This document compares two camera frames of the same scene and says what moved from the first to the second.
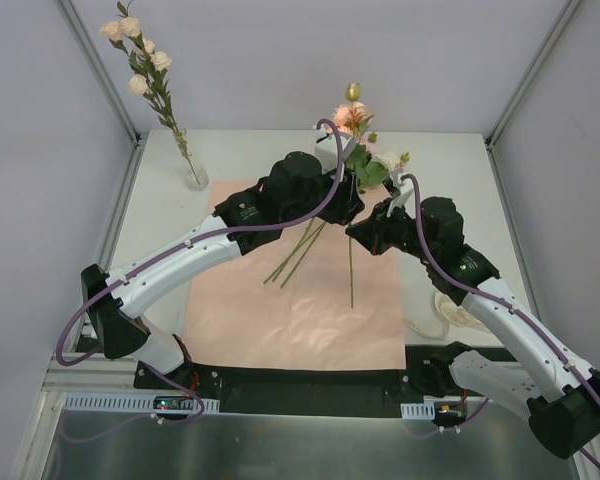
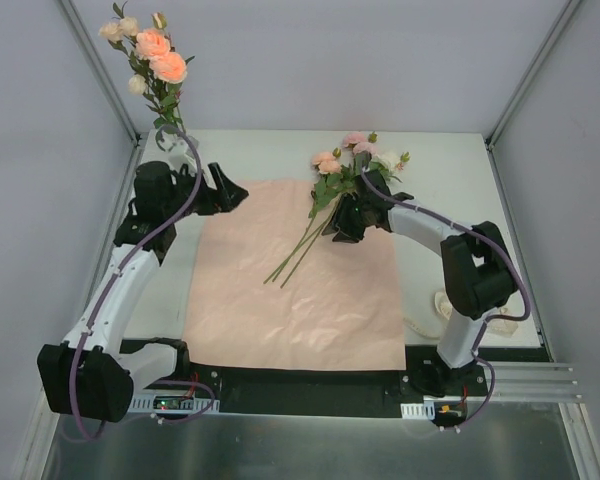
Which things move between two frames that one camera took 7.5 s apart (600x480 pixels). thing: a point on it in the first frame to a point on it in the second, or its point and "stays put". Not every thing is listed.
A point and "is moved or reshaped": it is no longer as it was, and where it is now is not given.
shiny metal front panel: [495, 442] stays put
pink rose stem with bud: [351, 120] to [166, 68]
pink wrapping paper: [311, 299] stays put
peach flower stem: [150, 80] is moved or reshaped
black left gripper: [344, 204] to [208, 190]
